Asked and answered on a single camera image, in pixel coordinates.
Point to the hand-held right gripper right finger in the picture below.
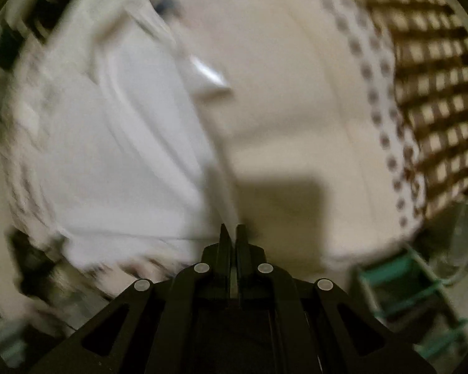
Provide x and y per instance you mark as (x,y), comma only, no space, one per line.
(241,249)

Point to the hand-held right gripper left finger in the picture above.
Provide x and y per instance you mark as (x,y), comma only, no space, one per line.
(224,249)

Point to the white t-shirt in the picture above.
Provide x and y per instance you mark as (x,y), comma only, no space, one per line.
(121,144)

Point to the teal rack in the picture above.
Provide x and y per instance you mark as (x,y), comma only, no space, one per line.
(378,270)

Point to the floral bedspread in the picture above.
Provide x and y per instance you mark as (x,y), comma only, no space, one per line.
(296,105)

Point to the brown checked blanket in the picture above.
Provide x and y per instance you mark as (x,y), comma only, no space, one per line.
(444,85)

